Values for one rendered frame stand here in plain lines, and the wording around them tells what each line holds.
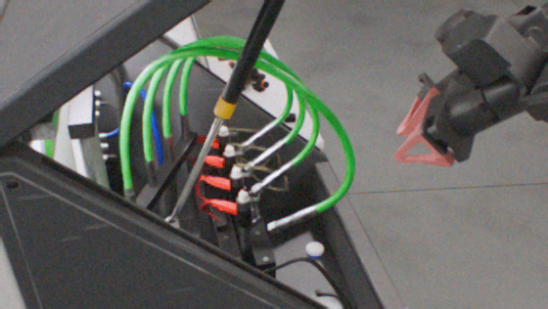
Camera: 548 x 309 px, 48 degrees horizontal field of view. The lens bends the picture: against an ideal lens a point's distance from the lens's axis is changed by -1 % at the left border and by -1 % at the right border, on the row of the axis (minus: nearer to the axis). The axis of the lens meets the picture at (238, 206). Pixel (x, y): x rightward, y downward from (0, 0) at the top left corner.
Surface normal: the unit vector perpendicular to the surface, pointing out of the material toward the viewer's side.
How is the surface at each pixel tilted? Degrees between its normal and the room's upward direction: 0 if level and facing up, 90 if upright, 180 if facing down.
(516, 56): 54
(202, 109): 90
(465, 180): 0
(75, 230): 90
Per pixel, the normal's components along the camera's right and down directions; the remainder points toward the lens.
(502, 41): 0.31, -0.04
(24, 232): 0.17, 0.59
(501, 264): -0.04, -0.79
